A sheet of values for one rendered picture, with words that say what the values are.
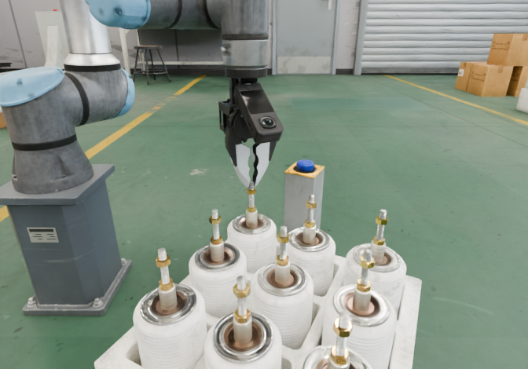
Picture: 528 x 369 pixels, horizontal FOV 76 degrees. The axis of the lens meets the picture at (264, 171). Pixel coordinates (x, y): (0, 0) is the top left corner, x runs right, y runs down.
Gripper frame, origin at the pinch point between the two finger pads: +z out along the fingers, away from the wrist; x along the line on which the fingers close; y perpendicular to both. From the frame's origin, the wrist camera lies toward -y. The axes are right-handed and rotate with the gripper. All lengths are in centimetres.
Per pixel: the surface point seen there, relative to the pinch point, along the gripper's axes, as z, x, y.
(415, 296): 16.3, -20.6, -22.1
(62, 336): 34, 38, 14
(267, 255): 14.1, -1.3, -4.0
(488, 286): 34, -59, -14
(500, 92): 30, -342, 162
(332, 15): -51, -303, 405
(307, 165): 1.4, -15.7, 6.1
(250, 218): 7.4, 0.7, -0.3
